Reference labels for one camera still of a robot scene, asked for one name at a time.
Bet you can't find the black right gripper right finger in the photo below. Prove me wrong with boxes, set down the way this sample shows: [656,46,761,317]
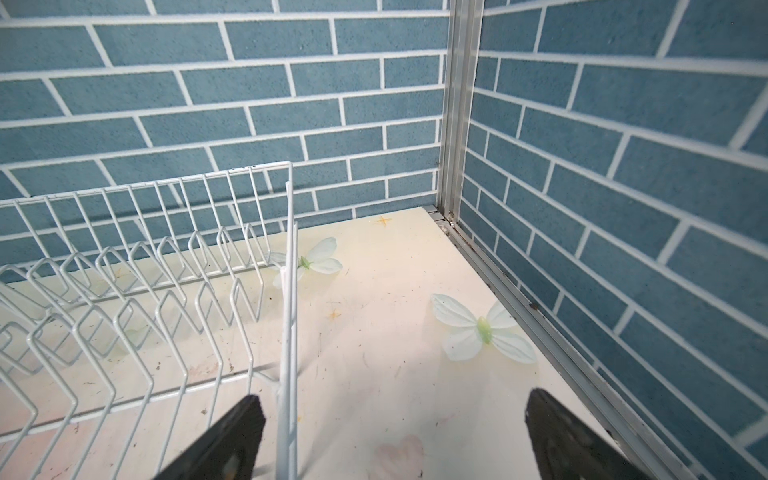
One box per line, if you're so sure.
[525,388,648,480]

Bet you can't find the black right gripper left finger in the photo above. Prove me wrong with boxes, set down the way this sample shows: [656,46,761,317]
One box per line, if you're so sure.
[155,394,266,480]

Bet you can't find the white wire dish rack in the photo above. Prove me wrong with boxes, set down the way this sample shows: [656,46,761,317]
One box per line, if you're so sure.
[1,162,299,479]

